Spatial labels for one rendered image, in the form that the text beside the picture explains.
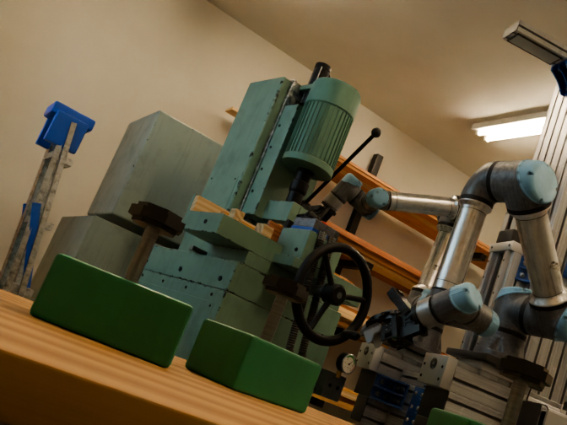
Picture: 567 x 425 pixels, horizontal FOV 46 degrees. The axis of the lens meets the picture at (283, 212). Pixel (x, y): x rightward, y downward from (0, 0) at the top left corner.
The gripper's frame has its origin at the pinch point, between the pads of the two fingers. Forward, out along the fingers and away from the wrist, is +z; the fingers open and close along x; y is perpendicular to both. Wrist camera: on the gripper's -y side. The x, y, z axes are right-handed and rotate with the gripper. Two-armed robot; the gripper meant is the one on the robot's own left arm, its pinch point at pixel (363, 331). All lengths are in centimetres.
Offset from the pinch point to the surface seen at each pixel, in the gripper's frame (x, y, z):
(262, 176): -19, -59, 26
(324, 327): 6.7, -11.2, 20.9
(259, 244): -28.1, -21.5, 14.0
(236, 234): -36.5, -20.6, 14.2
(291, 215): -13.8, -41.2, 16.4
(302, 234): -20.0, -24.7, 4.9
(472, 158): 248, -284, 85
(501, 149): 237, -266, 54
